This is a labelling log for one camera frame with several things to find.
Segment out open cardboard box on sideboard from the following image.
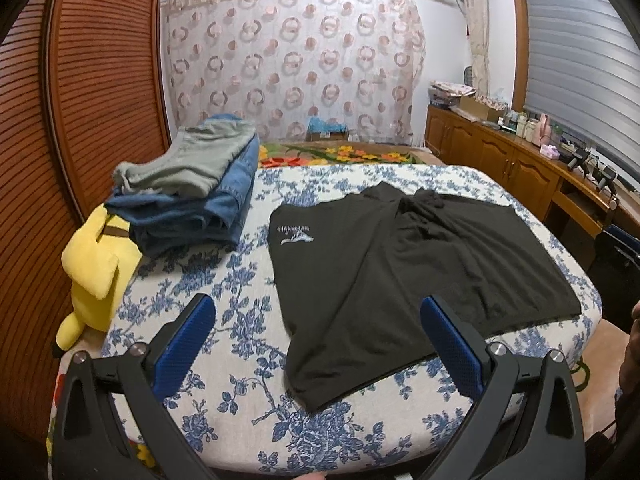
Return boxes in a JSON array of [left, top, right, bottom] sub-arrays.
[[458, 96, 506, 122]]

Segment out black shorts with white logo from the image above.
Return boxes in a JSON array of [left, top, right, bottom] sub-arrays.
[[268, 183, 582, 412]]

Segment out colourful floral blanket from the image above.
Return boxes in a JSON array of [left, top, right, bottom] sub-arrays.
[[258, 142, 430, 169]]

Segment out grey window roller blind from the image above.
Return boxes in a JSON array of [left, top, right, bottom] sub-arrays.
[[524, 0, 639, 178]]

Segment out sheer pink circle-pattern curtain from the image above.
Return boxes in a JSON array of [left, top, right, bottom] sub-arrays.
[[162, 0, 425, 144]]

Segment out brown louvered wardrobe door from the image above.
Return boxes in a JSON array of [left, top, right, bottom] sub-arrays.
[[1, 0, 169, 443]]

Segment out cardboard box with blue item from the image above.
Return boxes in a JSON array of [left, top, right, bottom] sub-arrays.
[[306, 116, 349, 142]]

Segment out stack of papers on sideboard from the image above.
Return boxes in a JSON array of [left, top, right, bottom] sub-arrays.
[[428, 80, 476, 108]]

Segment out folded grey-green pants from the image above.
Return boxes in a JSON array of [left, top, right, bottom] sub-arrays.
[[112, 117, 255, 198]]

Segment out folded blue denim jeans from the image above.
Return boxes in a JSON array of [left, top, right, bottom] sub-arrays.
[[104, 114, 260, 257]]

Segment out yellow plush toy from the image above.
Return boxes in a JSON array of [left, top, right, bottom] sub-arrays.
[[55, 205, 142, 351]]

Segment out pink bottle on sideboard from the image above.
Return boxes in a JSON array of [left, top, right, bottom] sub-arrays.
[[532, 114, 551, 148]]

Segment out long wooden sideboard cabinet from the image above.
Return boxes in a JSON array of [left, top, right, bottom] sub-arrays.
[[424, 105, 639, 268]]

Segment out blue floral white bedsheet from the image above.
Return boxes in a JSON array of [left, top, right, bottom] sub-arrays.
[[46, 162, 603, 477]]

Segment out beige tied side curtain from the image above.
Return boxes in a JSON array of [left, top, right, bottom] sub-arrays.
[[463, 0, 489, 96]]

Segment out person's right hand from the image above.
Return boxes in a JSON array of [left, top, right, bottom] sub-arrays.
[[620, 302, 640, 396]]

